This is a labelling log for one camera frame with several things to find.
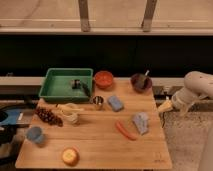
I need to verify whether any yellow banana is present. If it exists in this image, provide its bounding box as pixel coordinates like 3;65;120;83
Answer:
56;104;84;112

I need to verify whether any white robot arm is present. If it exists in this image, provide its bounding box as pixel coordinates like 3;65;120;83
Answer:
158;71;213;171

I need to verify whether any small metal cup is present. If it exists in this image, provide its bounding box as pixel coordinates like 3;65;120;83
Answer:
92;96;104;110

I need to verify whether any clear plastic cup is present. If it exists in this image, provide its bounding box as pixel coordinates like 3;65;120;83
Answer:
64;113;79;125

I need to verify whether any blue plastic cup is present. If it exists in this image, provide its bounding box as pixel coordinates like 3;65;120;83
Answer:
26;126;44;144

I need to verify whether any blue grey cloth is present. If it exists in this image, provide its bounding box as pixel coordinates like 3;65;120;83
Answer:
132;112;149;135

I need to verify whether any dark purple bowl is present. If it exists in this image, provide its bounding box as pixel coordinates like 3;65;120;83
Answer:
130;73;152;93

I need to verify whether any orange carrot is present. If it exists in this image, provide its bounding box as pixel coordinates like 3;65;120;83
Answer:
115;121;137;141

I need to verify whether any blue sponge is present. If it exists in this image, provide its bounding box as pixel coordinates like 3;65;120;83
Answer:
107;95;124;112

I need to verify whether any orange bowl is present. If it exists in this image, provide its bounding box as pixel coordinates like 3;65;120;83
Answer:
94;71;114;89

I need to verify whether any small dark object in tray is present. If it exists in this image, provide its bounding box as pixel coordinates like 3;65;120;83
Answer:
71;79;91;97

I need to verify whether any green plastic tray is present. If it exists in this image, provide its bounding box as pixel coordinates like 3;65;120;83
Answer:
39;68;93;103

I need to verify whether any yellow orange apple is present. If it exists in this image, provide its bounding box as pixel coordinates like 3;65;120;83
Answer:
62;148;79;166

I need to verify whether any bunch of dark grapes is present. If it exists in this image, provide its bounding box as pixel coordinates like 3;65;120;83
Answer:
35;107;63;127

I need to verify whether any blue black device at left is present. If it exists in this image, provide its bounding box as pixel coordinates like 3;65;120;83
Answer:
0;106;34;158

